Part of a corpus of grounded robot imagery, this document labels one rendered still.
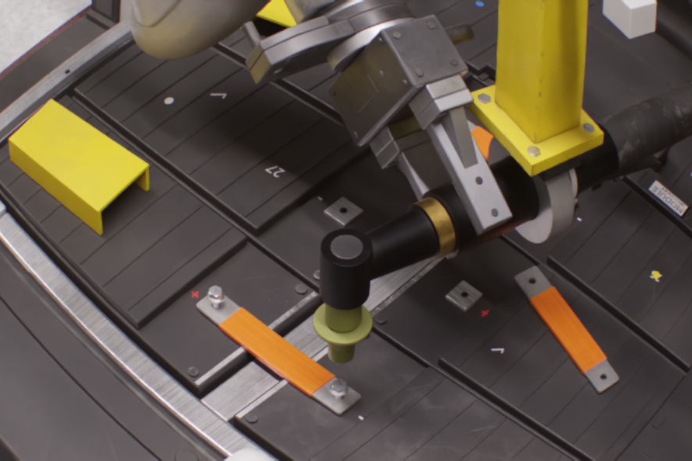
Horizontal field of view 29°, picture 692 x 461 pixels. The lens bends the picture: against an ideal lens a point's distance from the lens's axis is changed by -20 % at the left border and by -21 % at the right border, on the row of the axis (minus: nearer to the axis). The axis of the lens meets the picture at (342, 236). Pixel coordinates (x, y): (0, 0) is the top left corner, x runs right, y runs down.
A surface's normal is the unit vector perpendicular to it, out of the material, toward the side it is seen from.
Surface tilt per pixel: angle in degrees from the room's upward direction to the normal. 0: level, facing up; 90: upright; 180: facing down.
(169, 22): 92
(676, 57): 0
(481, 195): 30
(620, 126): 11
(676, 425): 0
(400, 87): 90
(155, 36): 95
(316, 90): 0
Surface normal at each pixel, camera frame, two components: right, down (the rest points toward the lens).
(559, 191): 0.46, 0.15
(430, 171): 0.29, -0.27
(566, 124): 0.53, 0.63
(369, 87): -0.85, 0.36
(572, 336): 0.04, -0.68
